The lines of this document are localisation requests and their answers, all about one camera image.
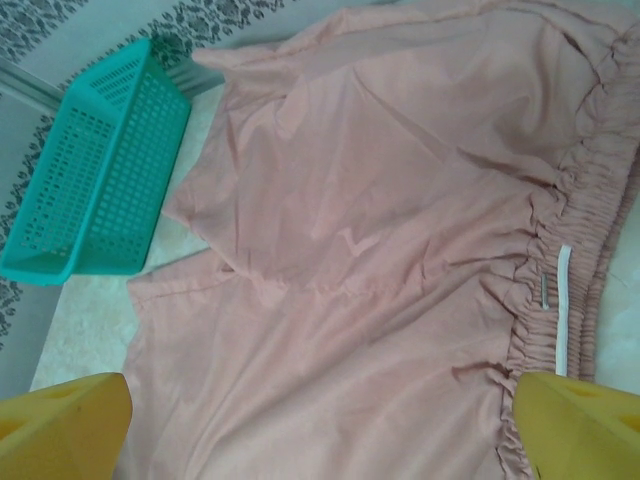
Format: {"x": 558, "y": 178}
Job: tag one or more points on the pink shorts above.
{"x": 375, "y": 200}

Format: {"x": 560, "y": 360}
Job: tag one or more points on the teal plastic basket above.
{"x": 50, "y": 272}

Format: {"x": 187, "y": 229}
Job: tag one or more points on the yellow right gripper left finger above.
{"x": 60, "y": 435}

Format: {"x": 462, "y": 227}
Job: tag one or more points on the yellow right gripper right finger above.
{"x": 580, "y": 435}

